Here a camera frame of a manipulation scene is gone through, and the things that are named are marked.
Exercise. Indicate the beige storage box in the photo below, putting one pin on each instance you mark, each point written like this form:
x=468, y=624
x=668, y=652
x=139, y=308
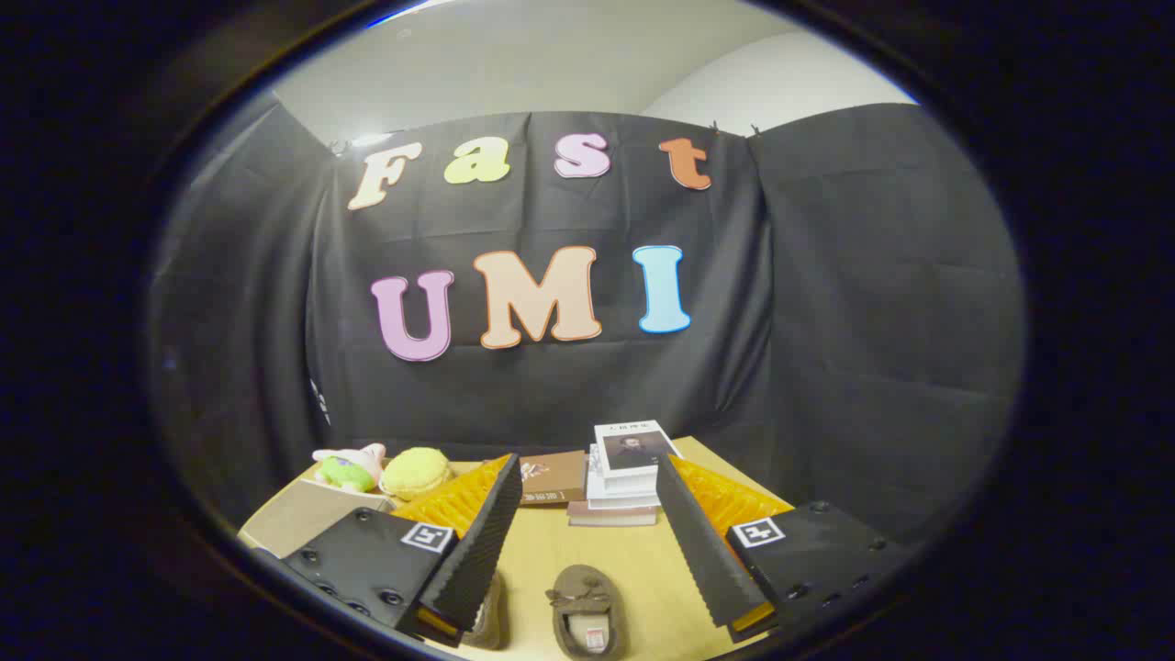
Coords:
x=303, y=519

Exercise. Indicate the white book with portrait cover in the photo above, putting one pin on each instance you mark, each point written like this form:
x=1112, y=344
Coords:
x=633, y=448

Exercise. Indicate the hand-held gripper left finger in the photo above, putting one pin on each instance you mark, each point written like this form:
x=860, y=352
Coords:
x=477, y=560

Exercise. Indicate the pink star plush toy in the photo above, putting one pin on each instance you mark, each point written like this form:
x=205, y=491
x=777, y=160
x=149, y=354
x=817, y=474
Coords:
x=344, y=470

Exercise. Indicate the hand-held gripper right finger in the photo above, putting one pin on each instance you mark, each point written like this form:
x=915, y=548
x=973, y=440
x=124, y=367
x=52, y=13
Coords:
x=707, y=560

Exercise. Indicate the yellow round plush toy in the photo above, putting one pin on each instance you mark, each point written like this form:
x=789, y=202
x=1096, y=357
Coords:
x=415, y=473

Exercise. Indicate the brown fuzzy shoe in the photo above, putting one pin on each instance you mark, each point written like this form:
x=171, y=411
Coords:
x=491, y=615
x=587, y=606

